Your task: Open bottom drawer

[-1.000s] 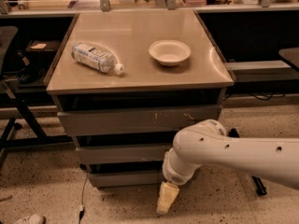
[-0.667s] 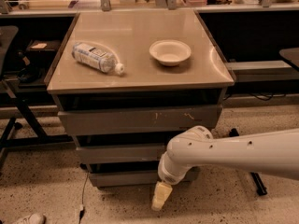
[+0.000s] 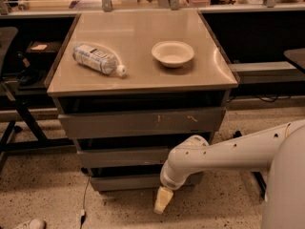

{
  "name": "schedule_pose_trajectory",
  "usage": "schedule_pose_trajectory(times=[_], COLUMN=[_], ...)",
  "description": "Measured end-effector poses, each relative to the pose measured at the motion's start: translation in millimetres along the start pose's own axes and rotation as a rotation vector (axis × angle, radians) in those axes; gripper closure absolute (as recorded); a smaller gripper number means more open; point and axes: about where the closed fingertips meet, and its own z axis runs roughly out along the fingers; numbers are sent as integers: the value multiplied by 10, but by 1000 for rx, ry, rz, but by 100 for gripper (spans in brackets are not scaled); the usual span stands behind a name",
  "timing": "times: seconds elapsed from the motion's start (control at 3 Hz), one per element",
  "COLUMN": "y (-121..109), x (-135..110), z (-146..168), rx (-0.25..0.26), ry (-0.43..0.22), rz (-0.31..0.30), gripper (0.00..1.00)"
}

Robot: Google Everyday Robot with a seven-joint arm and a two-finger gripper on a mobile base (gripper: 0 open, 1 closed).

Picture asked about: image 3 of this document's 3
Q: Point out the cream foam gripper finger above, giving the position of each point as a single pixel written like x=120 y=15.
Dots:
x=163 y=198

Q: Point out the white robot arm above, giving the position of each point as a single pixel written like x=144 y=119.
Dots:
x=280 y=150

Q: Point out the grey middle drawer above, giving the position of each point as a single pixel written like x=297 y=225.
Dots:
x=123 y=157

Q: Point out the grey top drawer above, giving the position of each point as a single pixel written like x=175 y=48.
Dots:
x=137 y=123

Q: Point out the grey drawer cabinet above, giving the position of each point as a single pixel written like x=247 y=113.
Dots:
x=203 y=82

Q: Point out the white shoe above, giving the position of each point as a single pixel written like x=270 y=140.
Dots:
x=31 y=224

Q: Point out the white paper bowl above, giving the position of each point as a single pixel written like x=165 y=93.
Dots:
x=172 y=54

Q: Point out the clear plastic water bottle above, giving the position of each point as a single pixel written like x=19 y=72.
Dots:
x=101 y=60

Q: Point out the black box under bench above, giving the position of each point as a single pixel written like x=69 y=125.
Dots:
x=42 y=53

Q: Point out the dark round table top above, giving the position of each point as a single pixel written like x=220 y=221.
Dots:
x=297 y=58

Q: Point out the black table frame left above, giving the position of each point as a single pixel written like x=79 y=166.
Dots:
x=42 y=142

